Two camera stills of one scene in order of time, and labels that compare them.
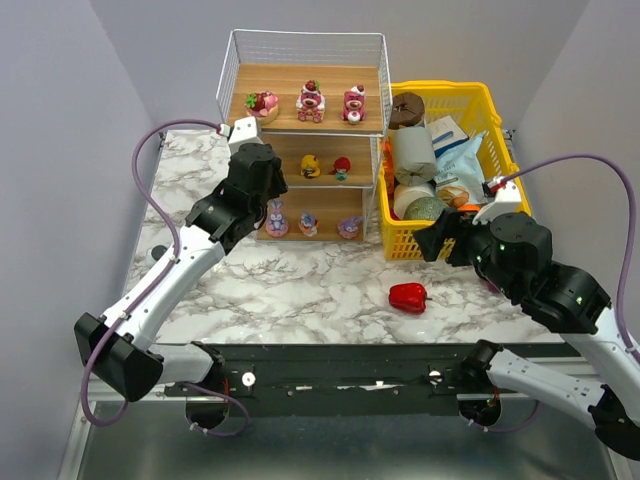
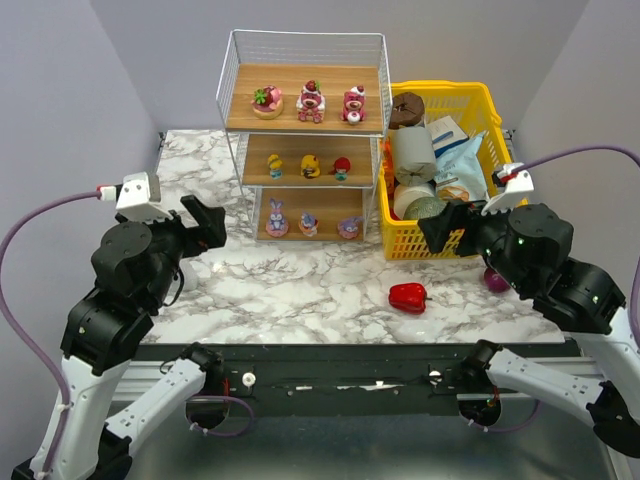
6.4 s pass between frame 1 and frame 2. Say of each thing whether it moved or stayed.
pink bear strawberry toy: stayed
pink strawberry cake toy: moved
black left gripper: moved
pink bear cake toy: stayed
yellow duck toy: stayed
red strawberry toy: stayed
